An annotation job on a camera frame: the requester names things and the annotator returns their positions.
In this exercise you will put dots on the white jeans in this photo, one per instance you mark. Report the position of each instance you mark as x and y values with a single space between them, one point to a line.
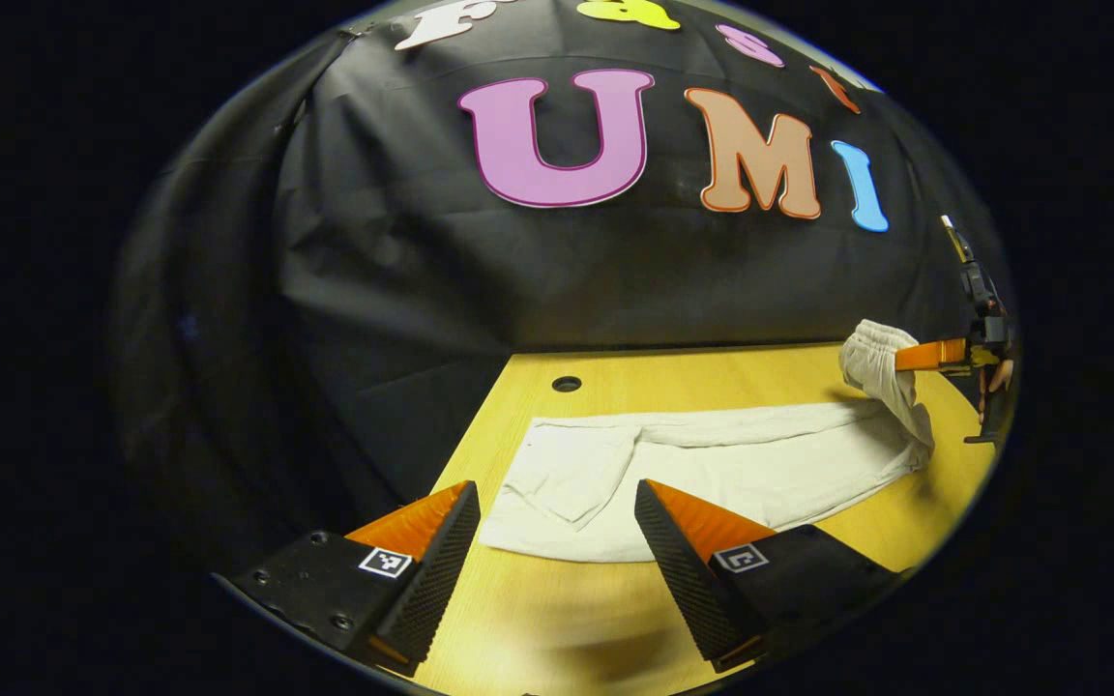
760 464

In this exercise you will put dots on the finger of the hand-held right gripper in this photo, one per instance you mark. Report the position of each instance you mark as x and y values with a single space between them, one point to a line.
929 355

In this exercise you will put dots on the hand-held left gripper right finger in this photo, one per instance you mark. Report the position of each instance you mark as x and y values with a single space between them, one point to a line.
678 570

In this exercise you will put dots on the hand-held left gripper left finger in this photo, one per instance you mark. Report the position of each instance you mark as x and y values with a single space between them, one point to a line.
441 570

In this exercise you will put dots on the black backdrop cloth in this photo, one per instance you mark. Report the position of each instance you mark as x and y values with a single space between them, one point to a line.
422 271

